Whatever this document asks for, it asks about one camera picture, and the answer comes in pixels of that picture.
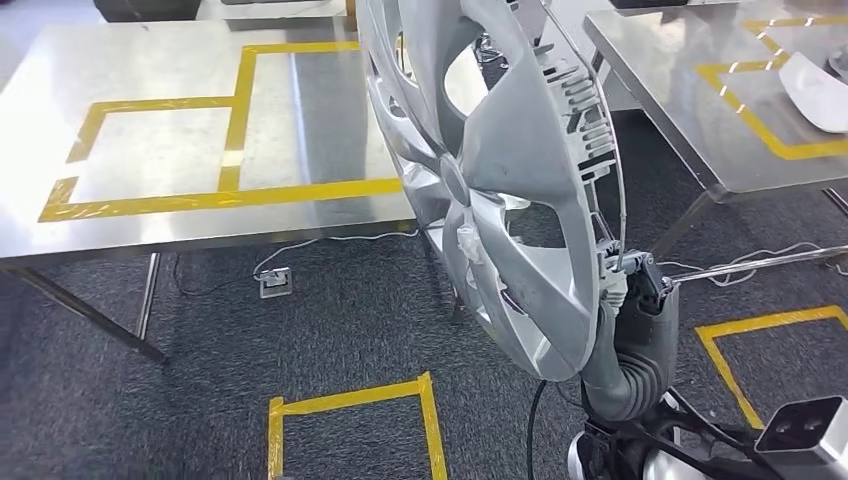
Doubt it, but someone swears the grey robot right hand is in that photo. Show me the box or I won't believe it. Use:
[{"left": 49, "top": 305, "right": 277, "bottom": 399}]
[{"left": 581, "top": 250, "right": 681, "bottom": 423}]

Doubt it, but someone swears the yellow tape on workbench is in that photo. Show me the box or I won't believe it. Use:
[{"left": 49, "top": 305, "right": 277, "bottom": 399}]
[
  {"left": 694, "top": 14, "right": 848, "bottom": 162},
  {"left": 37, "top": 40, "right": 405, "bottom": 224}
]

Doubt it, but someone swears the white plastic cover part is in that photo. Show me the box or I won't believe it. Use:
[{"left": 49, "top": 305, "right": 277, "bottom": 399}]
[{"left": 778, "top": 51, "right": 848, "bottom": 134}]

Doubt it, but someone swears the black cable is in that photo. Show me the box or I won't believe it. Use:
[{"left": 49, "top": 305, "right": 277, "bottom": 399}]
[
  {"left": 525, "top": 379, "right": 549, "bottom": 480},
  {"left": 172, "top": 254, "right": 261, "bottom": 297}
]

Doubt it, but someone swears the black equipment case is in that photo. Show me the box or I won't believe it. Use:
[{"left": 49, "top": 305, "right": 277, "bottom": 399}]
[{"left": 92, "top": 0, "right": 203, "bottom": 23}]

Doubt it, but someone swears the silver floor outlet box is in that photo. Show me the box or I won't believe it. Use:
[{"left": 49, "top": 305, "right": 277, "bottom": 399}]
[{"left": 258, "top": 266, "right": 293, "bottom": 300}]

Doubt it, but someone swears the white cable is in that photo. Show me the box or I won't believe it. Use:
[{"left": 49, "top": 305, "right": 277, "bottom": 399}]
[
  {"left": 659, "top": 241, "right": 848, "bottom": 287},
  {"left": 251, "top": 228, "right": 420, "bottom": 280}
]

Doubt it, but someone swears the silver plastic wheel cover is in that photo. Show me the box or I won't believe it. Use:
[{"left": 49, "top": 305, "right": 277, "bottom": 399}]
[
  {"left": 828, "top": 43, "right": 848, "bottom": 84},
  {"left": 355, "top": 0, "right": 629, "bottom": 384}
]

